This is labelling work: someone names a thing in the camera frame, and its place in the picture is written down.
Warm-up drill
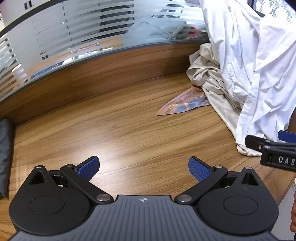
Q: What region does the patterned grey and pink scarf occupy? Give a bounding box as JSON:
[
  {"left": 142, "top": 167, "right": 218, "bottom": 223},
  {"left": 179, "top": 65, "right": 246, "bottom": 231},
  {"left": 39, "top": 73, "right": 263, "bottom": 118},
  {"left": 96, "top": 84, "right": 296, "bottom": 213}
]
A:
[{"left": 156, "top": 87, "right": 211, "bottom": 115}]

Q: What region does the window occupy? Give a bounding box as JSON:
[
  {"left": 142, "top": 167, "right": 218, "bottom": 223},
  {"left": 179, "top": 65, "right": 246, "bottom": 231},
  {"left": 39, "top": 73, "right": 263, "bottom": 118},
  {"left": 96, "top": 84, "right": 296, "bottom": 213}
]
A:
[{"left": 252, "top": 0, "right": 296, "bottom": 24}]

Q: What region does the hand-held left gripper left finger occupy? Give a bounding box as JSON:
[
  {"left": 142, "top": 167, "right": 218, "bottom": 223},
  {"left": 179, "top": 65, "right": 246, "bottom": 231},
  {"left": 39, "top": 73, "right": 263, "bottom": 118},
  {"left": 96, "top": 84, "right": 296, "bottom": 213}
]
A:
[{"left": 29, "top": 156, "right": 114, "bottom": 205}]

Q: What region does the white shirt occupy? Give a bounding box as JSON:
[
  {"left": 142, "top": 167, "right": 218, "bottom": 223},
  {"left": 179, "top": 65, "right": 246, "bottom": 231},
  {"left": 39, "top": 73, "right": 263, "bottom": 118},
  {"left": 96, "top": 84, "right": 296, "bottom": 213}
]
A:
[{"left": 201, "top": 0, "right": 296, "bottom": 143}]

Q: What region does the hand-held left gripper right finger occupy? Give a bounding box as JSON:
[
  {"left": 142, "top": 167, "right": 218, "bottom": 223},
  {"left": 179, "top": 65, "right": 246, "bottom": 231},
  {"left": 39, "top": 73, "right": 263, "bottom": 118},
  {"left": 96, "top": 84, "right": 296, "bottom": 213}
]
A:
[{"left": 174, "top": 156, "right": 259, "bottom": 205}]

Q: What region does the beige garment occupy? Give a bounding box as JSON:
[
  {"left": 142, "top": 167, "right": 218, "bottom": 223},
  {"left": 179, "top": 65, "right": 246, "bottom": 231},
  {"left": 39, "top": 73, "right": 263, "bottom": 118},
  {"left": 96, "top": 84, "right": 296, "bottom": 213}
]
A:
[{"left": 187, "top": 43, "right": 264, "bottom": 157}]

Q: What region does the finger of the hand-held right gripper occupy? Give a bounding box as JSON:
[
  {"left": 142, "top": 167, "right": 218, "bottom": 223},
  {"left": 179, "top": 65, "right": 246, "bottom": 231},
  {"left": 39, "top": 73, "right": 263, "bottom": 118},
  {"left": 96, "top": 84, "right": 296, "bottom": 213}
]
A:
[
  {"left": 278, "top": 130, "right": 296, "bottom": 142},
  {"left": 245, "top": 135, "right": 270, "bottom": 152}
]

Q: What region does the dark grey folded garment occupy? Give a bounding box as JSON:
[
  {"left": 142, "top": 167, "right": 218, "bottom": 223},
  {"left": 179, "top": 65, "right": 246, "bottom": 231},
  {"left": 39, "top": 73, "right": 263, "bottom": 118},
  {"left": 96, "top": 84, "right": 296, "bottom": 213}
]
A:
[{"left": 0, "top": 119, "right": 15, "bottom": 198}]

